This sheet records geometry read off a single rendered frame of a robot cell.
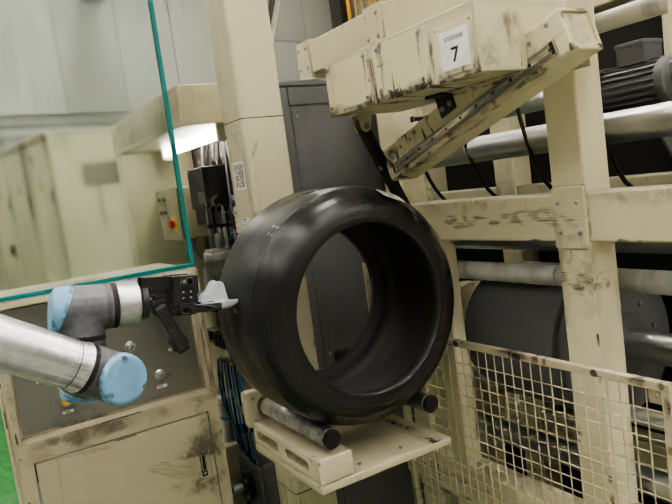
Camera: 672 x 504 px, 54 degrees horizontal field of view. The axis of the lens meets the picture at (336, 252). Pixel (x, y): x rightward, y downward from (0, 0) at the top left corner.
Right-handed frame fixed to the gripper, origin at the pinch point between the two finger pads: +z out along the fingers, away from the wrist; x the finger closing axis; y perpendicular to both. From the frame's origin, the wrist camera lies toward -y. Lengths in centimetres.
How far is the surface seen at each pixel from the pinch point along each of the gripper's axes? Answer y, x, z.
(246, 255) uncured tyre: 10.4, 0.7, 4.0
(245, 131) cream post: 42, 27, 16
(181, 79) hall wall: 274, 1005, 314
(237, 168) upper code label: 32.6, 33.5, 16.1
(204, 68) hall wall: 299, 1014, 360
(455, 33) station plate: 55, -29, 40
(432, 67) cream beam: 50, -20, 41
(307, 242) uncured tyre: 13.0, -11.2, 13.1
